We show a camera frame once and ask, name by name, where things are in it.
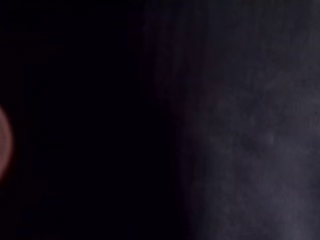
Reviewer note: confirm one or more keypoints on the dark grey cloth garment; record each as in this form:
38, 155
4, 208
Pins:
252, 140

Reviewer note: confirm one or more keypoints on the reddish brown round object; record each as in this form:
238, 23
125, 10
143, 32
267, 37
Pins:
3, 147

